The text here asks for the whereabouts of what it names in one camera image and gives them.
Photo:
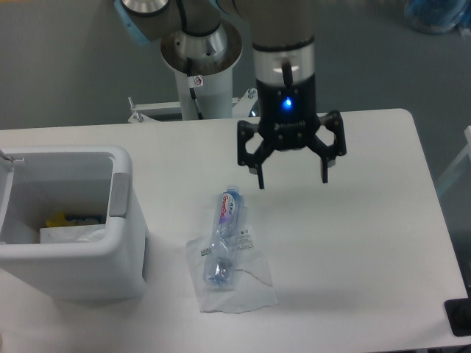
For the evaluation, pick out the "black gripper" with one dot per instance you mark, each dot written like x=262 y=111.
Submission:
x=287 y=114

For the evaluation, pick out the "crushed clear plastic bottle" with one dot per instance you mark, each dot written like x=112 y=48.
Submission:
x=222 y=257

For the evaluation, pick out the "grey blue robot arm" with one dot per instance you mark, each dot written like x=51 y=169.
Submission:
x=199 y=45

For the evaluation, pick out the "white open trash can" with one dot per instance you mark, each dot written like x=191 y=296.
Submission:
x=91 y=185

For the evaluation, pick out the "yellow trash in bin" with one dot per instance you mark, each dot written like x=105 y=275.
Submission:
x=58 y=220

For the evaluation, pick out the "clear plastic wrapper bag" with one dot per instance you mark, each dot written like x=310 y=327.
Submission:
x=252 y=286

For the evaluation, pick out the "blue bag on floor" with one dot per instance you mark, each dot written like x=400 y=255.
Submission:
x=438 y=17

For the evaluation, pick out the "white paper in bin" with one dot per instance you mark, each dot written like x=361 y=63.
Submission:
x=74 y=234

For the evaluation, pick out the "black clamp at table edge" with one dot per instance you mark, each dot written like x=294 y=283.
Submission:
x=458 y=314

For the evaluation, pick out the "white pedestal base frame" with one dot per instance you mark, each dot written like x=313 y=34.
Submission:
x=242 y=107

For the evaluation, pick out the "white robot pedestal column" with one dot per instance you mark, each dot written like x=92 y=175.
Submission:
x=205 y=96

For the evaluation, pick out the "white frame at right edge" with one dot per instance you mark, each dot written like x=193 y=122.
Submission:
x=455 y=169

